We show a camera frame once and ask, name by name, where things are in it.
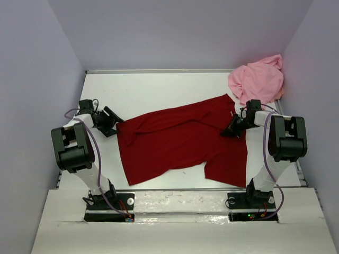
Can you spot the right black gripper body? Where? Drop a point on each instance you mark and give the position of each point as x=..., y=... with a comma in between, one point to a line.
x=238, y=125

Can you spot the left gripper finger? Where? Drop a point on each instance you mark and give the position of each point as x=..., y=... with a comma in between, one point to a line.
x=108, y=132
x=112, y=116

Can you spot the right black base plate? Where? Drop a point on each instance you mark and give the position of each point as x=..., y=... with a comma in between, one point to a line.
x=243, y=209

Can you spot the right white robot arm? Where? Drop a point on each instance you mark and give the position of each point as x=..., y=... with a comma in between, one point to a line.
x=284, y=142

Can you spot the pink t shirt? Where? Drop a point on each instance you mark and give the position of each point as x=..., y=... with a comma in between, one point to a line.
x=261, y=80

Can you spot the metal rail at front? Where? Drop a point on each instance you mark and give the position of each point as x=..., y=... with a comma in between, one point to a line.
x=231, y=189

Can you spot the red t shirt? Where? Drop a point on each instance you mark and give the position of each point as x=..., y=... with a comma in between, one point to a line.
x=183, y=137

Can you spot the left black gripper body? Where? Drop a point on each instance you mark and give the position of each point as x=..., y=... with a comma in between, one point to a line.
x=103, y=120

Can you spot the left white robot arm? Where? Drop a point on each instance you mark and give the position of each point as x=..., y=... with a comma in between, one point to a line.
x=77, y=152

